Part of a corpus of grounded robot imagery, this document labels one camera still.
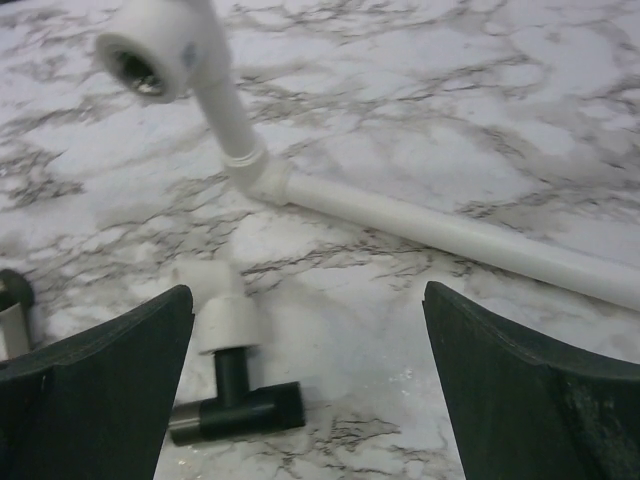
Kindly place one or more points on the black metal T bar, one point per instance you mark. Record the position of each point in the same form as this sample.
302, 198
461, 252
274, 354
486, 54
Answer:
17, 299

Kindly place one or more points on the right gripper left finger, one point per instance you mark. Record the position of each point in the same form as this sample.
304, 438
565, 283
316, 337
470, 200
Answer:
96, 405

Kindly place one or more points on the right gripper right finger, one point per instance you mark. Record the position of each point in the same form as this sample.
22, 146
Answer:
524, 405

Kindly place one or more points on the small white pipe elbow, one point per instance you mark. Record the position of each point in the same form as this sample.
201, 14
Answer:
225, 317

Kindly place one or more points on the white PVC pipe assembly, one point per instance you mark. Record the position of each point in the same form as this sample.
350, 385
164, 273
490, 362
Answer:
158, 49

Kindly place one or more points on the black pipe tee fitting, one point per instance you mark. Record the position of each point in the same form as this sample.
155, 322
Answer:
237, 411

